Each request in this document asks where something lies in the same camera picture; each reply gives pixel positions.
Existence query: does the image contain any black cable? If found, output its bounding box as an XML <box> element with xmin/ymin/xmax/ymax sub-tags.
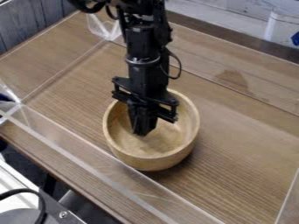
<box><xmin>0</xmin><ymin>188</ymin><xmax>46</xmax><ymax>224</ymax></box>

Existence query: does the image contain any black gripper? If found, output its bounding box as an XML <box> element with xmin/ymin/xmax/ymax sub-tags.
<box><xmin>112</xmin><ymin>56</ymin><xmax>179</xmax><ymax>135</ymax></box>

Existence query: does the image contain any white container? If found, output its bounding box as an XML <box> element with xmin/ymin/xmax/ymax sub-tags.
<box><xmin>264</xmin><ymin>8</ymin><xmax>299</xmax><ymax>49</ymax></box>

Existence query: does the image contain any clear acrylic corner bracket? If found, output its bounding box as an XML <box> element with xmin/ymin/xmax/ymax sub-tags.
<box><xmin>86</xmin><ymin>14</ymin><xmax>121</xmax><ymax>41</ymax></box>

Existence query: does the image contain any grey metal bracket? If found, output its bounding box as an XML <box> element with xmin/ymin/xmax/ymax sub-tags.
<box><xmin>38</xmin><ymin>190</ymin><xmax>86</xmax><ymax>224</ymax></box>

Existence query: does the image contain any clear acrylic front wall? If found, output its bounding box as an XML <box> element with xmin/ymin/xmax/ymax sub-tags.
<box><xmin>0</xmin><ymin>80</ymin><xmax>229</xmax><ymax>224</ymax></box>

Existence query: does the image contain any brown wooden bowl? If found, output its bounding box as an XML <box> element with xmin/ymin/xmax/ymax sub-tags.
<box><xmin>102</xmin><ymin>89</ymin><xmax>200</xmax><ymax>172</ymax></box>

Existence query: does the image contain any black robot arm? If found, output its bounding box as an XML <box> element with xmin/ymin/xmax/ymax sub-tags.
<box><xmin>68</xmin><ymin>0</ymin><xmax>179</xmax><ymax>137</ymax></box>

